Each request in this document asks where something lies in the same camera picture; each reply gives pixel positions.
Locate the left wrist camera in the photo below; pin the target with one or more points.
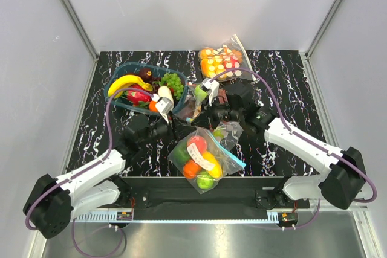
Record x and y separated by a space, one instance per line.
163 104

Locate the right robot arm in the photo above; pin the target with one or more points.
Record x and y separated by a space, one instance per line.
340 173

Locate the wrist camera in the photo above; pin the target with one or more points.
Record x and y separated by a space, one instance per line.
163 104
211 87

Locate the teal plastic basket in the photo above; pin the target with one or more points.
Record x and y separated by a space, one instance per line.
120 99

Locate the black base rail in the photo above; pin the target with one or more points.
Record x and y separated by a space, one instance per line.
173 199

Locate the white eggplant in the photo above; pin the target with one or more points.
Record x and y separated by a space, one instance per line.
164 91

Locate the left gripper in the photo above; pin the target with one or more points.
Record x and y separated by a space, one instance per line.
179 130

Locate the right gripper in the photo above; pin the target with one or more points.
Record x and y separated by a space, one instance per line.
207 117

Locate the black marble mat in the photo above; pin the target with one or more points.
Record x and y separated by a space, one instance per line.
284 81

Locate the vegetable zip bag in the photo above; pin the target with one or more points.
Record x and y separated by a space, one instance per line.
227 134

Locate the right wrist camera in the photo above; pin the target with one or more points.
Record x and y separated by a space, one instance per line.
211 87

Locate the yellow banana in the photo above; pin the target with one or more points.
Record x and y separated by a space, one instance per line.
127 81

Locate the green grapes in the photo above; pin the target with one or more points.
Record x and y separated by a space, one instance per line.
174 83

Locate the sliced fruit zip bag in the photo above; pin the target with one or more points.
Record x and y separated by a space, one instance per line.
230 55

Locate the green apple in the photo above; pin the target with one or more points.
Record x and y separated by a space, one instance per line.
199 93

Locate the dark mangosteen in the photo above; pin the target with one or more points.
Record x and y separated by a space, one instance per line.
146 75

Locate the red dragon fruit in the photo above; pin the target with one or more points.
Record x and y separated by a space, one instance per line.
138 98

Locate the orange in basket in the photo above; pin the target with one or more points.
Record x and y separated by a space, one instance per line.
152 106

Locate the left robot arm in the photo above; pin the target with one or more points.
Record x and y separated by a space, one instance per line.
54 202

